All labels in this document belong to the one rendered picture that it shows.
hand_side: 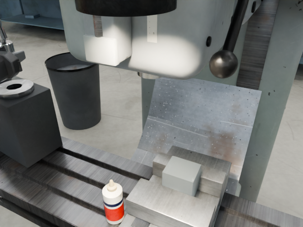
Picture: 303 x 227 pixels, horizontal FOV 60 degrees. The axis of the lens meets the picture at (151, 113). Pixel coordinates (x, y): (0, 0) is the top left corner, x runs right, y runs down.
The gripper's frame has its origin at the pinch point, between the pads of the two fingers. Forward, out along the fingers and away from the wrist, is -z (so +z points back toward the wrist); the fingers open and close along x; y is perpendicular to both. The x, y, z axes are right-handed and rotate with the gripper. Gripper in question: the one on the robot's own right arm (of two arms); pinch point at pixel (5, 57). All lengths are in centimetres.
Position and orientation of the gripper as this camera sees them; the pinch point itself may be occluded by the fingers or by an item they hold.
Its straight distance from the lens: 72.0
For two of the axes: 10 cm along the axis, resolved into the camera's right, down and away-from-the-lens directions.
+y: 0.0, 8.5, 5.2
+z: -2.0, 5.1, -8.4
